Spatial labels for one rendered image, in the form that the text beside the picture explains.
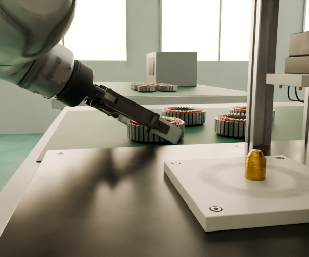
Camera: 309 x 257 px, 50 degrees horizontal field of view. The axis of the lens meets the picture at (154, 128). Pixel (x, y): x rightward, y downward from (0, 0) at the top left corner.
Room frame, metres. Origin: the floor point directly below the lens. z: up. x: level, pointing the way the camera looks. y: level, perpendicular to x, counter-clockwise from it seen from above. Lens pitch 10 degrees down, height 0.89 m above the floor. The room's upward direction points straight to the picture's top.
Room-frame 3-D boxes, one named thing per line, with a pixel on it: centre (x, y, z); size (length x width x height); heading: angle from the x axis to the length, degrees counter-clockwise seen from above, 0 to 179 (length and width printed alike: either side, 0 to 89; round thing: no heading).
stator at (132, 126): (0.65, 0.00, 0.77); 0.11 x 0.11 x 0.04
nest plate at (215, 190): (0.31, -0.10, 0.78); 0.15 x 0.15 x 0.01; 10
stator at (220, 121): (0.69, -0.18, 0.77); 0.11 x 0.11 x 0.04
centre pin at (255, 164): (0.31, -0.10, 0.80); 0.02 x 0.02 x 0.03
